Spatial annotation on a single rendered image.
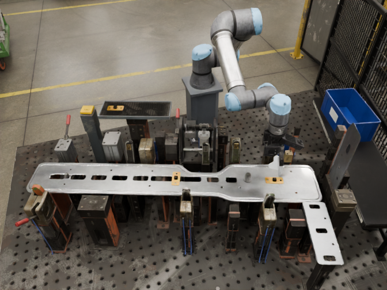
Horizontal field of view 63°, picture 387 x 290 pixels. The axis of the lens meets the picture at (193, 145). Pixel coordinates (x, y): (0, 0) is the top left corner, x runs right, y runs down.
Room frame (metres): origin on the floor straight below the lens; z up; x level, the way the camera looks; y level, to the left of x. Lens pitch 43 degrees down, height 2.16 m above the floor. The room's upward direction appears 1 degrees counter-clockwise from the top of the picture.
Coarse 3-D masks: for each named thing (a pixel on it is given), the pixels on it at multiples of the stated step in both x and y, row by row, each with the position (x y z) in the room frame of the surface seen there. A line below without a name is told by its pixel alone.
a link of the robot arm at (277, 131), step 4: (268, 124) 0.98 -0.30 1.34; (268, 128) 0.97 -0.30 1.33; (272, 128) 0.95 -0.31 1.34; (276, 128) 0.94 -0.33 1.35; (280, 128) 0.94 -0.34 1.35; (284, 128) 0.94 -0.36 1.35; (272, 132) 0.95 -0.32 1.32; (276, 132) 0.94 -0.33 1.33; (280, 132) 0.94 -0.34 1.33; (284, 132) 0.95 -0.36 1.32
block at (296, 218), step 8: (288, 216) 0.80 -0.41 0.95; (296, 216) 0.78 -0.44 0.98; (288, 224) 0.77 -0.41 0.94; (296, 224) 0.74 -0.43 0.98; (304, 224) 0.74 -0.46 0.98; (288, 232) 0.75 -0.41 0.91; (296, 232) 0.74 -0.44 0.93; (280, 240) 0.80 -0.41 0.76; (288, 240) 0.75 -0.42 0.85; (296, 240) 0.74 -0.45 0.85; (280, 248) 0.77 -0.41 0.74; (288, 248) 0.74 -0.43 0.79; (296, 248) 0.74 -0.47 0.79; (280, 256) 0.74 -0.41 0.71; (288, 256) 0.74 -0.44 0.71
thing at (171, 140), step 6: (168, 138) 1.20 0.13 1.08; (174, 138) 1.20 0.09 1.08; (168, 144) 1.16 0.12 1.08; (174, 144) 1.16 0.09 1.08; (168, 150) 1.16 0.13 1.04; (174, 150) 1.16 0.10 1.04; (168, 156) 1.16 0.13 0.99; (174, 156) 1.16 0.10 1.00; (168, 162) 1.17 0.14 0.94; (174, 162) 1.17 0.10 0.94
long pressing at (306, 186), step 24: (48, 168) 1.09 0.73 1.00; (72, 168) 1.09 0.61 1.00; (96, 168) 1.08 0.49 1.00; (120, 168) 1.08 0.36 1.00; (144, 168) 1.07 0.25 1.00; (168, 168) 1.07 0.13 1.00; (240, 168) 1.06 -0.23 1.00; (264, 168) 1.05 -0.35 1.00; (288, 168) 1.05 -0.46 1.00; (72, 192) 0.94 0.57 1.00; (96, 192) 0.93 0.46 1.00; (120, 192) 0.93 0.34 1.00; (144, 192) 0.92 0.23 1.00; (168, 192) 0.92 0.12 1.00; (192, 192) 0.92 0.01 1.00; (216, 192) 0.91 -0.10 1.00; (240, 192) 0.91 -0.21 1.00; (264, 192) 0.90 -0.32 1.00; (288, 192) 0.90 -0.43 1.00; (312, 192) 0.90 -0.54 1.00
